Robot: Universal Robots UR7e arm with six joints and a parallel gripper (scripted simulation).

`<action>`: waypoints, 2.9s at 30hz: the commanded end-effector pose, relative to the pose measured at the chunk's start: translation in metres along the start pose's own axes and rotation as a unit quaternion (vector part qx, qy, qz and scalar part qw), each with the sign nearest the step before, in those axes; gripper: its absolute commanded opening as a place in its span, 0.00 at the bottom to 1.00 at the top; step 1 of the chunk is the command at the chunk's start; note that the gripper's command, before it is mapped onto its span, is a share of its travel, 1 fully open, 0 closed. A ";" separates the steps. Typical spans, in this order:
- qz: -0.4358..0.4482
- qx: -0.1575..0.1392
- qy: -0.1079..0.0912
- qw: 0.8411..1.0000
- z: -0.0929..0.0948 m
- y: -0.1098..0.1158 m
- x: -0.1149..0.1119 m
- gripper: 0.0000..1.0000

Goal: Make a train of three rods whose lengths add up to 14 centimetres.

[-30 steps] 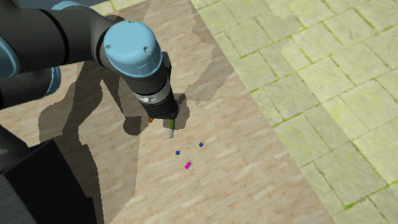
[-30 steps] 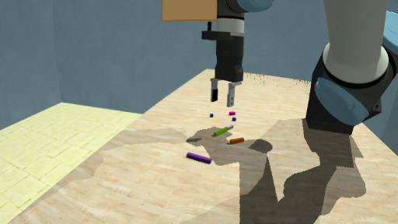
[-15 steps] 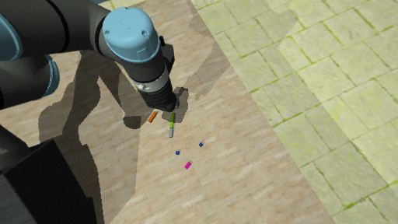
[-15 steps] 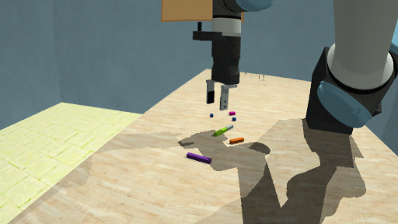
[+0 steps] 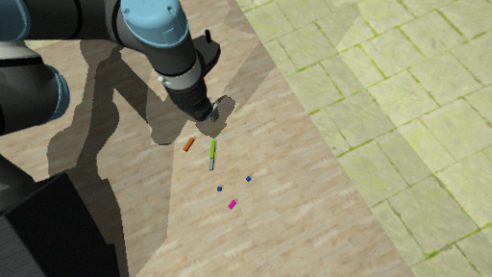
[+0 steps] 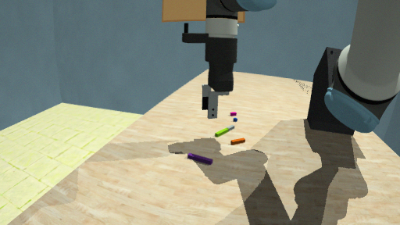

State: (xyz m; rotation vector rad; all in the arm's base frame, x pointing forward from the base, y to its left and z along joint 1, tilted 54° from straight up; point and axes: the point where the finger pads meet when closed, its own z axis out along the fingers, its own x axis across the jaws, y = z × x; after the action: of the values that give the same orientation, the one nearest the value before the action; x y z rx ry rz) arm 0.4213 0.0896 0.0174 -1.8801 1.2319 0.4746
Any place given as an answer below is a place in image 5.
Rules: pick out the lime green rod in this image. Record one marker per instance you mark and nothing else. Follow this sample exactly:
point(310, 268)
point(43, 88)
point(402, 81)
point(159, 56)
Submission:
point(212, 147)

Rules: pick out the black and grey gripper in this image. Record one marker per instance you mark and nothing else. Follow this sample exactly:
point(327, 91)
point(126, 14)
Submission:
point(192, 98)

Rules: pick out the orange rod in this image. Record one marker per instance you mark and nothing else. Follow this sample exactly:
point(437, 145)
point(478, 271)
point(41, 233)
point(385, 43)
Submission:
point(188, 144)

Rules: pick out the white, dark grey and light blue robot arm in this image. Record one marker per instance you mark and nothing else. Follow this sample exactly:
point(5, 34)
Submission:
point(33, 93)

